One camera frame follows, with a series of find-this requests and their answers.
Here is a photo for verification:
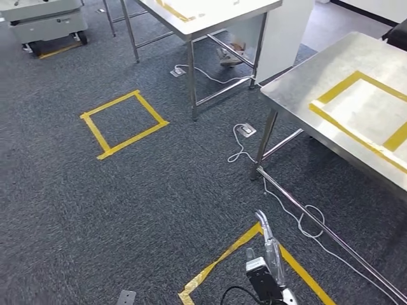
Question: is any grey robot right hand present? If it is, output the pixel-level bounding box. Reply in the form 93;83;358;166
245;209;288;292

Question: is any steel workbench table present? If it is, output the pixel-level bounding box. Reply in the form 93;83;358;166
249;30;407;305

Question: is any yellow floor tape square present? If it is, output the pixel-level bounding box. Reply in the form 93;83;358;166
177;222;337;305
80;89;170;161

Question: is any steel floor outlet plate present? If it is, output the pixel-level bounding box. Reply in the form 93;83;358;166
169;65;187;79
236;122;257;139

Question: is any person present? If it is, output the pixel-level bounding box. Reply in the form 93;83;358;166
217;41;248;69

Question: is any white panel desk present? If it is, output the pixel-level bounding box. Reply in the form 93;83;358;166
227;0;316;85

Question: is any steel side table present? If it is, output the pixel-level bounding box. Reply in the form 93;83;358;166
100;0;284;123

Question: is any grey wheeled cart machine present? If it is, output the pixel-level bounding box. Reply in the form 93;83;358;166
0;0;89;58

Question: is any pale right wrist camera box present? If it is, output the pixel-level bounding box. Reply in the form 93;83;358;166
245;257;284;305

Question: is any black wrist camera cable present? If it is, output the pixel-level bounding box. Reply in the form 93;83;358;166
220;286;266;305

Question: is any long white floor cable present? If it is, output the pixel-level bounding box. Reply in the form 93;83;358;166
227;123;402;305

